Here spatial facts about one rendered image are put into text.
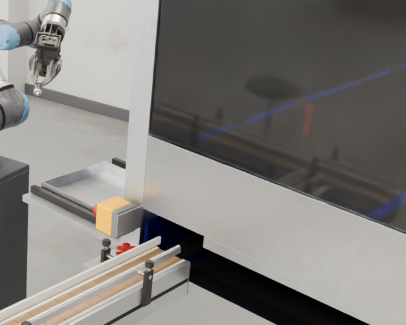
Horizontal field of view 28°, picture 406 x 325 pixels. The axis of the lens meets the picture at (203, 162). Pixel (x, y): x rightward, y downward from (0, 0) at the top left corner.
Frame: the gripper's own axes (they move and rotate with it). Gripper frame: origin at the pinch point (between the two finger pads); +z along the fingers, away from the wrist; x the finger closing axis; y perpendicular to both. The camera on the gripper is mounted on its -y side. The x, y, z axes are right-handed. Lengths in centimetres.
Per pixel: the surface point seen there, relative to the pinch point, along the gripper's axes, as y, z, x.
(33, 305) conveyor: 15, 80, 13
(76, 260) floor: -153, -41, 13
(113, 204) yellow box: 10, 47, 27
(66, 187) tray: -22.8, 18.8, 11.7
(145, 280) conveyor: 14, 70, 36
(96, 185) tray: -23.8, 15.2, 20.5
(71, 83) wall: -241, -245, -17
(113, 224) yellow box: 9, 52, 27
